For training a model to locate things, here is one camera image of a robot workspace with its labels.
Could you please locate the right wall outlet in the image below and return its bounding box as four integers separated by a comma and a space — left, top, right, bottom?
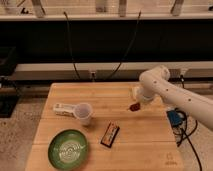
179, 68, 188, 77

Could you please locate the green bowl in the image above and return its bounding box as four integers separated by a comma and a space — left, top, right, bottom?
48, 129, 89, 171

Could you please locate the right black cable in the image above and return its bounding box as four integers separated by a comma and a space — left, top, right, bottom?
105, 10, 142, 81

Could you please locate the clear plastic cup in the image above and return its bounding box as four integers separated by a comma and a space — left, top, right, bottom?
74, 103, 93, 126

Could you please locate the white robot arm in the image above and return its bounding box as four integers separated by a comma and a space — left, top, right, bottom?
136, 66, 213, 131

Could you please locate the wall power outlet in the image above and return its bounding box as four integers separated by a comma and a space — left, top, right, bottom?
89, 71, 96, 81

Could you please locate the orange black candy bar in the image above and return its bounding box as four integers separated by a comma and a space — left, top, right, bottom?
101, 123, 120, 148

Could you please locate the white rectangular packet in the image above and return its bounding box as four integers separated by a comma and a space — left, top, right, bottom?
53, 103, 75, 116

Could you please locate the left black cable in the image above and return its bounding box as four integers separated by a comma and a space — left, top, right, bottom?
62, 11, 81, 81

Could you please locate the blue connector box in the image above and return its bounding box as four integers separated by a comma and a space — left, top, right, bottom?
167, 110, 184, 127

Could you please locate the black box at left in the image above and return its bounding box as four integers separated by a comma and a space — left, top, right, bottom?
0, 46, 19, 118

